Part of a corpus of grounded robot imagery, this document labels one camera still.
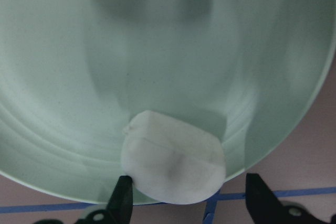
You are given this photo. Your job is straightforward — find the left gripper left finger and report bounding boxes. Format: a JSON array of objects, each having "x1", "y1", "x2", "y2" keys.
[{"x1": 34, "y1": 174, "x2": 134, "y2": 224}]

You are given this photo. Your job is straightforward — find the white bun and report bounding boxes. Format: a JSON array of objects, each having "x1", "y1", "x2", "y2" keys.
[{"x1": 121, "y1": 111, "x2": 226, "y2": 205}]

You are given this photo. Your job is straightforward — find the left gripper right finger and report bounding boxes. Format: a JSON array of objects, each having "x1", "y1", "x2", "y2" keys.
[{"x1": 245, "y1": 173, "x2": 325, "y2": 223}]

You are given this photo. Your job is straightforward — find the light green plate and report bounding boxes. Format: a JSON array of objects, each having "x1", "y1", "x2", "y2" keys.
[{"x1": 1, "y1": 0, "x2": 335, "y2": 203}]

